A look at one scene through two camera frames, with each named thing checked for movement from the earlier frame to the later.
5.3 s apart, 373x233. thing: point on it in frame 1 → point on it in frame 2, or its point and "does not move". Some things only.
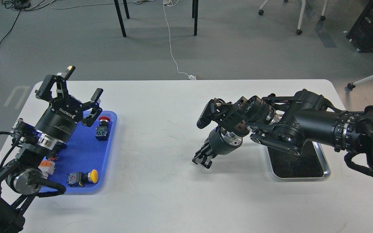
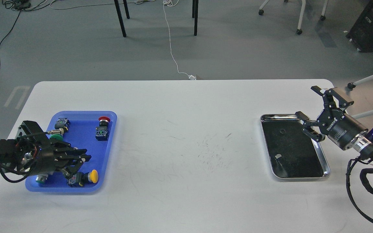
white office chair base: x=299 y=31 does not move
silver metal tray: x=311 y=163 does not move
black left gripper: x=59 y=121 → x=49 y=159
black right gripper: x=220 y=142 → x=341 y=129
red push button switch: x=101 y=131 does not move
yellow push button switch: x=80 y=178 does not move
